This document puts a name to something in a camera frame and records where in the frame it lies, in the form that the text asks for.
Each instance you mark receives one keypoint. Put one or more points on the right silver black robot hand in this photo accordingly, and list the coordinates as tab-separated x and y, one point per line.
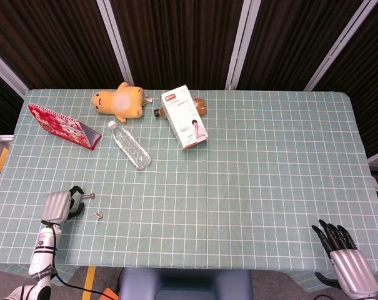
346	262

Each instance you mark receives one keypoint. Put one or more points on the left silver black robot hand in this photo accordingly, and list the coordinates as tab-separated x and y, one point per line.
59	206

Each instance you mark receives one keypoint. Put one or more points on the metal bolt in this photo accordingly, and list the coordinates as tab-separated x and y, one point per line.
88	196
98	215

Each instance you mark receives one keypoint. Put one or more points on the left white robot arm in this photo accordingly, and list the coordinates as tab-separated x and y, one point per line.
40	259

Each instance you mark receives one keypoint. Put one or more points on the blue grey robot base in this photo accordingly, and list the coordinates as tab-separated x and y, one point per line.
185	284

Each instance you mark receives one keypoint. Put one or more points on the red snack box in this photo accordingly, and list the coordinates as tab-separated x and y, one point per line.
63	126

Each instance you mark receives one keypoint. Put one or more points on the clear plastic water bottle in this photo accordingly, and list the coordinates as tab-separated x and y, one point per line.
131	146

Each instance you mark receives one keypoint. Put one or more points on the orange box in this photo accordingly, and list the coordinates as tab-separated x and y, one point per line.
109	294

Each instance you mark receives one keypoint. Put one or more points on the yellow plush duck toy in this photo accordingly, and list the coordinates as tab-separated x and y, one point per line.
120	101

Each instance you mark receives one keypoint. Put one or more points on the green checkered tablecloth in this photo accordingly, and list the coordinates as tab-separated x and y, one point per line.
207	187

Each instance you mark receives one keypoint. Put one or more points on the white product box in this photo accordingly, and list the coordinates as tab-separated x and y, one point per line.
185	117

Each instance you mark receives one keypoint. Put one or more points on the amber drink bottle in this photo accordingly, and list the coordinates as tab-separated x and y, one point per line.
201	105

